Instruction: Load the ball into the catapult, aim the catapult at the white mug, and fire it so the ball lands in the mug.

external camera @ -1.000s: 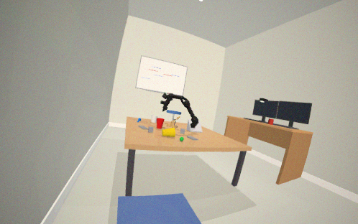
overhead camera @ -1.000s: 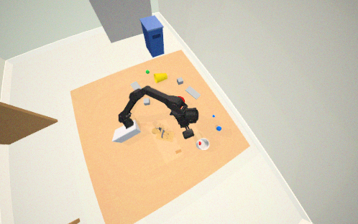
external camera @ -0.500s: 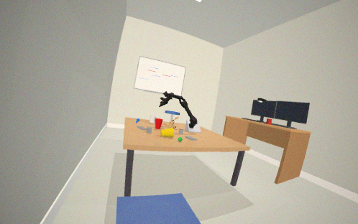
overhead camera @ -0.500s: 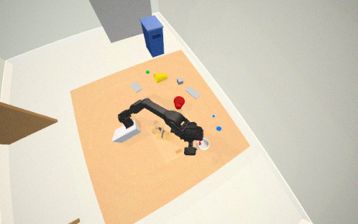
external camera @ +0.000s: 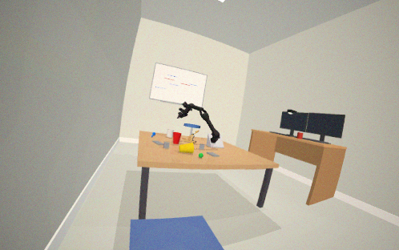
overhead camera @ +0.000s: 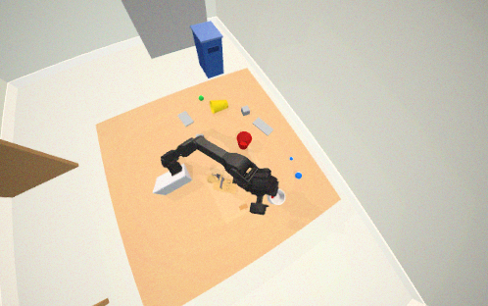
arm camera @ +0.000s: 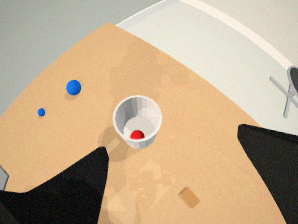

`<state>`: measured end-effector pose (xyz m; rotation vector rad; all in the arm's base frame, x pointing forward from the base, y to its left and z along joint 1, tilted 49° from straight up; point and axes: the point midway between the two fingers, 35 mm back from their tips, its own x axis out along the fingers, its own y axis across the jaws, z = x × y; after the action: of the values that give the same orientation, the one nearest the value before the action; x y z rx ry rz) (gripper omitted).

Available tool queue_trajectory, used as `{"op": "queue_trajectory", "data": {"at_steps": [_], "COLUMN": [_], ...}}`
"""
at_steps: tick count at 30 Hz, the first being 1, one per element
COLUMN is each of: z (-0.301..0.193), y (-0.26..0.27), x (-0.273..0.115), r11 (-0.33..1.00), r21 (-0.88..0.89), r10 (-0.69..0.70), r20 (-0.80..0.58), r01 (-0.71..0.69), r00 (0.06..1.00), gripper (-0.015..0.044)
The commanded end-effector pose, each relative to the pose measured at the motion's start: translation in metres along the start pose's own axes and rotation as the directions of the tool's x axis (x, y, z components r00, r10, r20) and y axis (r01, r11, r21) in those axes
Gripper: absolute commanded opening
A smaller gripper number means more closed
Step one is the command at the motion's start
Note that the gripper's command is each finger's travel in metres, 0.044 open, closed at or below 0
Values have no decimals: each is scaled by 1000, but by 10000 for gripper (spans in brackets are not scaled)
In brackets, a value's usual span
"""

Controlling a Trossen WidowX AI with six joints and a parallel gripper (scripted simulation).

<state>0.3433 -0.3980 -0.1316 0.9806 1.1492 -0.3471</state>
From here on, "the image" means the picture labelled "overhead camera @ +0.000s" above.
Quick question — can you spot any grey flat bar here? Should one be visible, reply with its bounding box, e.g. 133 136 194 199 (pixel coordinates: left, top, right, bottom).
252 118 273 135

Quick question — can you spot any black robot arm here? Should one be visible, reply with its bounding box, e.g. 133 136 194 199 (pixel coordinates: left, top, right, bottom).
161 135 279 196

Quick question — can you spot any white paper cup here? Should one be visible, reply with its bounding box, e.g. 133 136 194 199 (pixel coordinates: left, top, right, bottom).
268 189 285 205

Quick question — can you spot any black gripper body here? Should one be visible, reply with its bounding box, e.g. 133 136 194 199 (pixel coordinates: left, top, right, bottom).
249 168 271 216

